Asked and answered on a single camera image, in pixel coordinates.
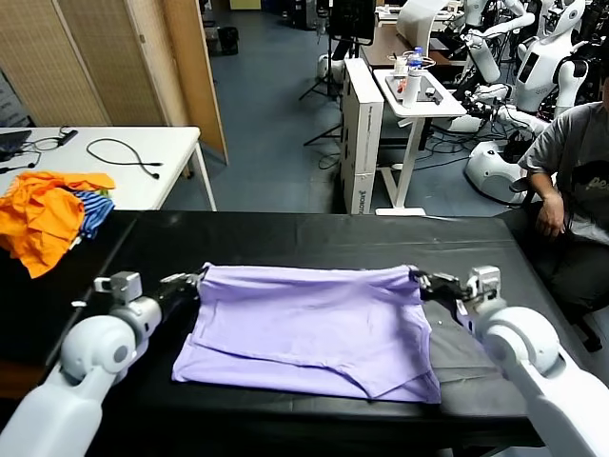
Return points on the brown desk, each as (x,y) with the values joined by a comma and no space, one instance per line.
(380,46)

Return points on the white rolling cart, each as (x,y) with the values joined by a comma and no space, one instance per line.
(447,109)

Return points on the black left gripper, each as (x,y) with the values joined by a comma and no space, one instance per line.
(176,299)

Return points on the person forearm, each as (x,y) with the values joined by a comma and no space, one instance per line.
(540,183)

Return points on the grey stacked boxes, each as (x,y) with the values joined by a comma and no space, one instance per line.
(12,104)

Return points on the black tripod stand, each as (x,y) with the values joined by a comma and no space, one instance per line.
(329,71)

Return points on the dark laptop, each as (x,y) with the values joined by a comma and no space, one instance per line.
(12,139)

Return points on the tall white cardboard box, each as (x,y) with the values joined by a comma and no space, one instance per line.
(364,143)

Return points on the wooden folding screen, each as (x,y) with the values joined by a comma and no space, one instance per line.
(95,62)

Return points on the black trash bin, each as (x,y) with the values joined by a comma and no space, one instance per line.
(229,42)

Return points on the blue capped water bottle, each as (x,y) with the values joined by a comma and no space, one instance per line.
(415,58)

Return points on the blue striped garment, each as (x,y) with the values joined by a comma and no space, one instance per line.
(97,210)

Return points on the white humanoid robot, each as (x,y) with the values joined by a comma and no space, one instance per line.
(485,56)
(537,71)

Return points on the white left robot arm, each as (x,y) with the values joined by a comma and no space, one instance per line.
(90,352)

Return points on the person hand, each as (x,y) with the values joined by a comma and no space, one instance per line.
(552,216)

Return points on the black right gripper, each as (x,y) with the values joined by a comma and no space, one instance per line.
(449,296)

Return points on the seated person grey shirt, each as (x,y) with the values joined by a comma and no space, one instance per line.
(580,143)

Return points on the black monitor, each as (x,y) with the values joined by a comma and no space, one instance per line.
(352,20)

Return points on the white cup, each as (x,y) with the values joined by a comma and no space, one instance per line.
(399,67)

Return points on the white bottle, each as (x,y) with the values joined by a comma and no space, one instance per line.
(412,89)

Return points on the white table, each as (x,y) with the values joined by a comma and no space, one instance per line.
(181,141)

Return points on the white curved shell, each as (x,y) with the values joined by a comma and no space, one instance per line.
(414,23)

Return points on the black side table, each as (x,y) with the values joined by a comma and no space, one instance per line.
(28,304)

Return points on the small black device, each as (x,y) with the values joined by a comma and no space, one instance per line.
(430,94)

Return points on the black table cover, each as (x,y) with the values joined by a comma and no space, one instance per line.
(476,247)

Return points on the orange garment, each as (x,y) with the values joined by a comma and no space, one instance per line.
(43,222)

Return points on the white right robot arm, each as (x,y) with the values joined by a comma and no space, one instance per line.
(523,343)

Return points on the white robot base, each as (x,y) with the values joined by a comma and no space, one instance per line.
(490,168)

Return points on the white round device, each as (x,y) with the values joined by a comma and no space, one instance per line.
(333,68)

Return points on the lavender t-shirt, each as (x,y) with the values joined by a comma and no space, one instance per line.
(309,323)

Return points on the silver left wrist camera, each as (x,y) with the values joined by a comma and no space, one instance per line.
(121,285)

